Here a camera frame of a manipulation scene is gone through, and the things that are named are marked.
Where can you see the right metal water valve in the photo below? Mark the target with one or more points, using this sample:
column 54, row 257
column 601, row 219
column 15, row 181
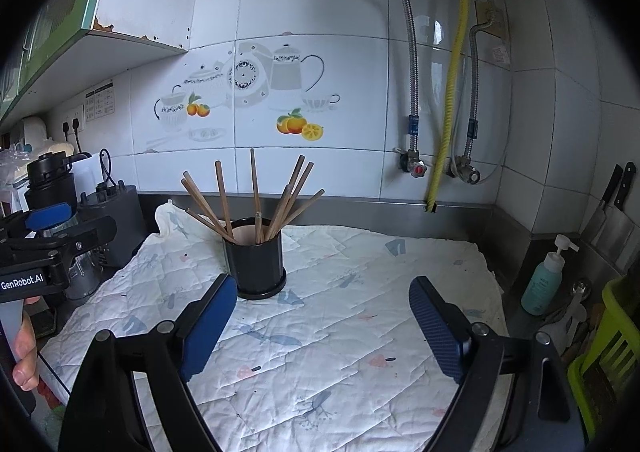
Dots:
column 461, row 167

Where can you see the white plastic spoon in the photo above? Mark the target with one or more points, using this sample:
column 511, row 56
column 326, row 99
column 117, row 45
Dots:
column 562, row 327

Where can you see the grey blender base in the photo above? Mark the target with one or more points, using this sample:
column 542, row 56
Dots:
column 100, row 195

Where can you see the green wall cabinet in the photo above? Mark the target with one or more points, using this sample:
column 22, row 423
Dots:
column 73, row 44

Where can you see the wall power socket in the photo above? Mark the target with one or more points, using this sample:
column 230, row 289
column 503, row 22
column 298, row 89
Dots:
column 73, row 121

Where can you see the pale wooden chopstick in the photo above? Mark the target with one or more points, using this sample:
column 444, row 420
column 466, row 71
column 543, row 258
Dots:
column 255, row 186

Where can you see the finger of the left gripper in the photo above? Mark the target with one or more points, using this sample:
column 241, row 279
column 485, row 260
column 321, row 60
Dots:
column 20, row 223
column 78, row 239

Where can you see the green plastic basket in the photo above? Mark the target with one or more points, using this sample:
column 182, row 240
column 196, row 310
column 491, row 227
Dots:
column 600, row 377

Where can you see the black cylindrical utensil holder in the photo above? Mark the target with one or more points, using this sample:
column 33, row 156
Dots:
column 258, row 269

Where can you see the green soap pump bottle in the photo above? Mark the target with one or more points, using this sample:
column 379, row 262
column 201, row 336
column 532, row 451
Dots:
column 546, row 278

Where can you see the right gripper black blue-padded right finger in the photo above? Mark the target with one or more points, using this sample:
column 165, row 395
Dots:
column 540, row 413

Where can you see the person's left hand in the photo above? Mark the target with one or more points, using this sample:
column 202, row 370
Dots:
column 25, row 373

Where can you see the kitchen cleaver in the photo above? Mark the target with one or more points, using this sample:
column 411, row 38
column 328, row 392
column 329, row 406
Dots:
column 609, row 228

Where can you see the curved wooden chopstick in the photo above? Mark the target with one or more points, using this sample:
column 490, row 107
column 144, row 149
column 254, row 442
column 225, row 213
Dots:
column 274, row 223

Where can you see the red-handled water valve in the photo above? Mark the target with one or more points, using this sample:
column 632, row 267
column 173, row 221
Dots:
column 409, row 161

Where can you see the glass blender jug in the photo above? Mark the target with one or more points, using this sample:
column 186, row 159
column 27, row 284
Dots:
column 52, row 199

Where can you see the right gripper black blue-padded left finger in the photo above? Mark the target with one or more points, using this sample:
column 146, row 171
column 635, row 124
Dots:
column 104, row 413

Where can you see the light crossing chopstick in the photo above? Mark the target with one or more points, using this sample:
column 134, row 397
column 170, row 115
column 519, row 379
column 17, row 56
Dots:
column 294, row 214

